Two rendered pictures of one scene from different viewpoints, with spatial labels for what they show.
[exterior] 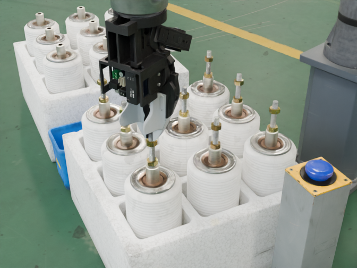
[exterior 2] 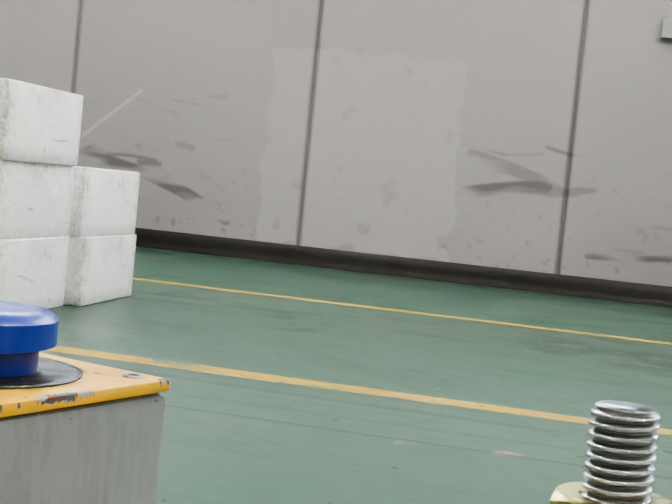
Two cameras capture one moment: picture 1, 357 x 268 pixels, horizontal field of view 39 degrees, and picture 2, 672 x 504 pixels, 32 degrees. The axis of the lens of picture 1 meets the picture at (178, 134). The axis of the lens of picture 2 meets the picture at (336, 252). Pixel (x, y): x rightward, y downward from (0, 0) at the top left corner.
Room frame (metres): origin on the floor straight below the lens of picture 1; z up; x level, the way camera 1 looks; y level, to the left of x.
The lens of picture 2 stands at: (0.88, -0.30, 0.37)
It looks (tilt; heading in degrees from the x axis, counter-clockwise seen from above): 3 degrees down; 146
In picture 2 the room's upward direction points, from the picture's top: 6 degrees clockwise
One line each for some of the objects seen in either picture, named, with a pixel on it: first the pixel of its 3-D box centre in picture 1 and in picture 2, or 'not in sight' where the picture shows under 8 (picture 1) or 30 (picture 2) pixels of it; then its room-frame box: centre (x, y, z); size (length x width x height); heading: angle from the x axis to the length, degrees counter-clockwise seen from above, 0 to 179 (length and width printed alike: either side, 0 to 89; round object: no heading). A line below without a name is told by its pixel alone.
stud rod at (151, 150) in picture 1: (151, 152); not in sight; (0.66, 0.04, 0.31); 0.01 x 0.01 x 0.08
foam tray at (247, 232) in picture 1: (183, 192); not in sight; (0.82, -0.01, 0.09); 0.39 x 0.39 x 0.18; 26
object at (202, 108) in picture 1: (206, 124); not in sight; (0.98, -0.06, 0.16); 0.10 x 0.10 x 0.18
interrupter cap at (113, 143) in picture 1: (126, 143); not in sight; (0.77, 0.10, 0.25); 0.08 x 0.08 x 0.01
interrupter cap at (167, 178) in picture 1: (152, 179); not in sight; (0.66, 0.04, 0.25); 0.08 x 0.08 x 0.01
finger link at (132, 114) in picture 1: (133, 114); not in sight; (0.66, 0.07, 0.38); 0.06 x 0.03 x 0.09; 147
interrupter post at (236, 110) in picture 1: (236, 108); not in sight; (0.87, -0.12, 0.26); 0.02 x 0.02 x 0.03
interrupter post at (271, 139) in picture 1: (271, 137); not in sight; (0.77, -0.17, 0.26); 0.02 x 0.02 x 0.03
